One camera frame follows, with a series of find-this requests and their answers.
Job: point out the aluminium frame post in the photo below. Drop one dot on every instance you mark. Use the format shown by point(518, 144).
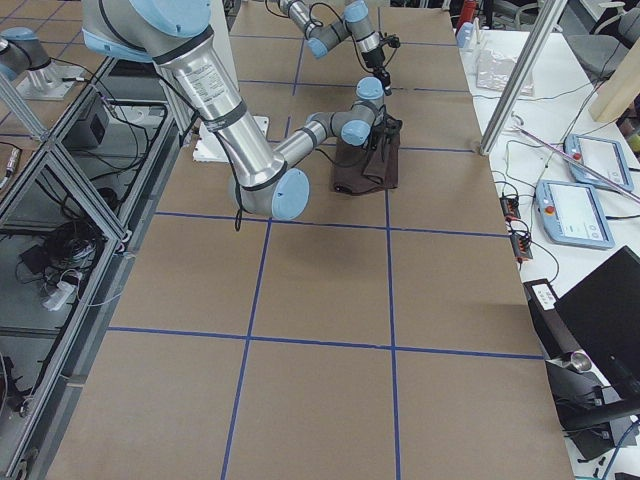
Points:
point(548, 17)

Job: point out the silver foil bag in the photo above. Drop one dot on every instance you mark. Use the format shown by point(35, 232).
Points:
point(494, 69)

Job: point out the blue teach pendant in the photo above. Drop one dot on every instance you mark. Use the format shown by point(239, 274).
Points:
point(602, 155)
point(572, 215)

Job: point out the black monitor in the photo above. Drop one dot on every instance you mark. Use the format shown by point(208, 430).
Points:
point(602, 314)

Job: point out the aluminium frame rack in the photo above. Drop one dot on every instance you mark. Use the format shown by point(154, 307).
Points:
point(76, 209)

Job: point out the near blue teach pendant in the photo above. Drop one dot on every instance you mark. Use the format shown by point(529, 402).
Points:
point(572, 215)

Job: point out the far blue teach pendant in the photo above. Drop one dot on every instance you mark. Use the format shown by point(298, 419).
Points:
point(602, 155)

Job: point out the white power strip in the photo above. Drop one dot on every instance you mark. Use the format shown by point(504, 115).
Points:
point(61, 294)

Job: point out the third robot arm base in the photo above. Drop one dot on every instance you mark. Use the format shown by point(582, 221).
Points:
point(23, 53)

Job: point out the black box with label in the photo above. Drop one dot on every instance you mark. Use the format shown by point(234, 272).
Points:
point(557, 342)

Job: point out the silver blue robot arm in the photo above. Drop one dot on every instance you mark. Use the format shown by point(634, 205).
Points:
point(323, 29)
point(177, 37)

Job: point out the wooden plank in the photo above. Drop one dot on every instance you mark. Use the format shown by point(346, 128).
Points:
point(623, 86)

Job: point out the white reacher grabber tool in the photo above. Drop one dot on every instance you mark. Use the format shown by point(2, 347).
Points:
point(580, 172)

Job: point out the brown t-shirt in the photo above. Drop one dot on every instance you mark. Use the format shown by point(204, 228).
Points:
point(363, 170)

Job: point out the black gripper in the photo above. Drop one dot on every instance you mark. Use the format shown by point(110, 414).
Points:
point(378, 134)
point(372, 61)

